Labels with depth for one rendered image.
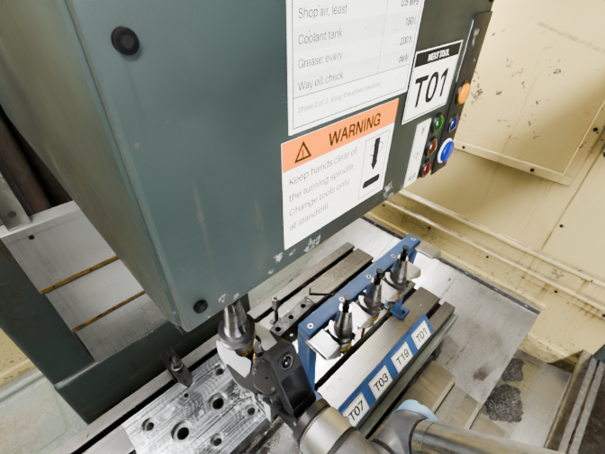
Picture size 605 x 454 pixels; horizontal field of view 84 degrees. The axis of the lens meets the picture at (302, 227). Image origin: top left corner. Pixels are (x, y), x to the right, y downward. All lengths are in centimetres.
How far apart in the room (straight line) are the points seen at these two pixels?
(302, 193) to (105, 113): 16
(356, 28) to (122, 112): 18
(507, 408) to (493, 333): 25
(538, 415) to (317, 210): 131
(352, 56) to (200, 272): 20
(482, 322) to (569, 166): 63
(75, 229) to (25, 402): 92
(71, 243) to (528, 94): 128
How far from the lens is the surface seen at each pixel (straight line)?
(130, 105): 19
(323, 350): 76
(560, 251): 138
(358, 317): 82
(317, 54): 26
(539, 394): 158
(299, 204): 30
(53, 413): 164
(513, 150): 127
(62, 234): 95
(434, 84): 43
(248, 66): 22
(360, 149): 34
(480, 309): 151
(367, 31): 30
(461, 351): 145
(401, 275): 88
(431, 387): 134
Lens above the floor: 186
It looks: 38 degrees down
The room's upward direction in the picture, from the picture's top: 1 degrees clockwise
